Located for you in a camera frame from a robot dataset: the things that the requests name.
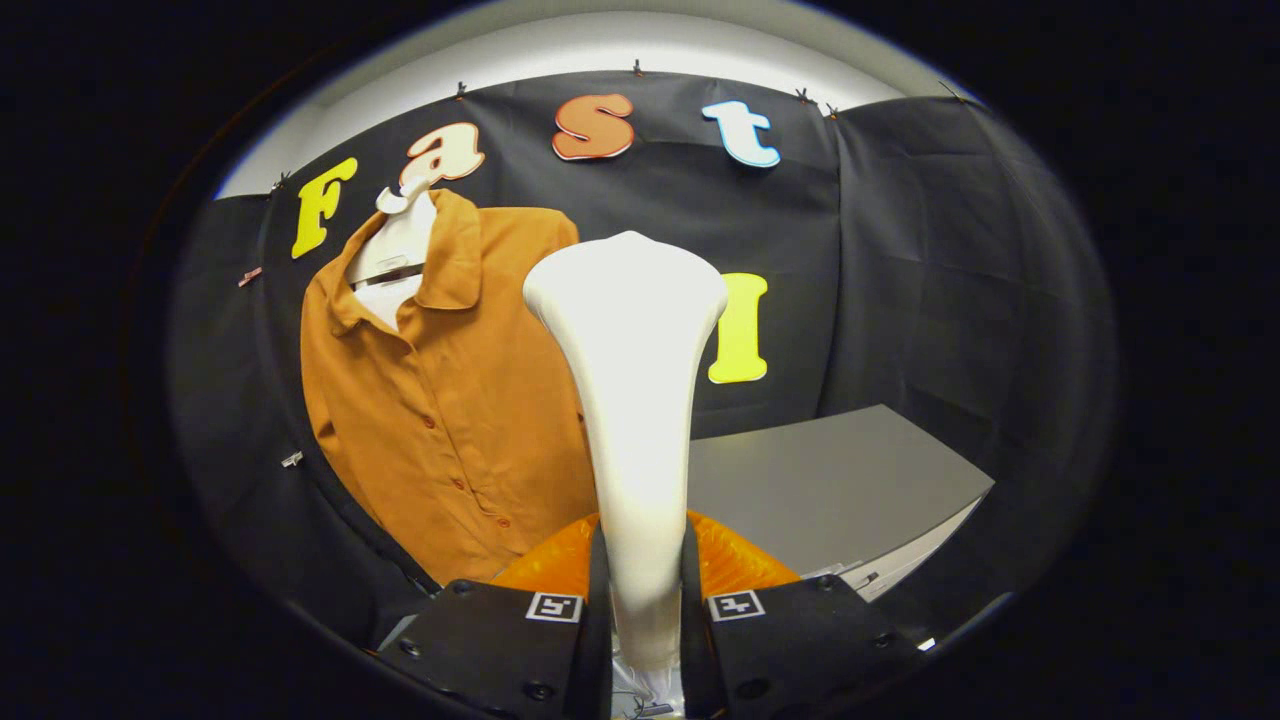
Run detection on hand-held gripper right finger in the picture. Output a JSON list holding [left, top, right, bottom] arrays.
[[682, 510, 926, 720]]

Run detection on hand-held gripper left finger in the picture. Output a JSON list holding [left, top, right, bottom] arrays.
[[378, 512, 613, 720]]

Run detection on white garment steamer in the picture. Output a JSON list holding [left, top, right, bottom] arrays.
[[522, 230, 729, 719]]

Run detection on orange button-up shirt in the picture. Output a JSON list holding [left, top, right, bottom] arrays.
[[300, 188, 601, 586]]

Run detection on white mannequin torso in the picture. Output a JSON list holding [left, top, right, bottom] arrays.
[[345, 185, 438, 331]]

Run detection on black backdrop cloth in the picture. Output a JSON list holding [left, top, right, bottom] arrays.
[[168, 70, 1119, 661]]

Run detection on row of black cloth clips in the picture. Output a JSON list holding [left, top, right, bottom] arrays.
[[270, 60, 966, 193]]

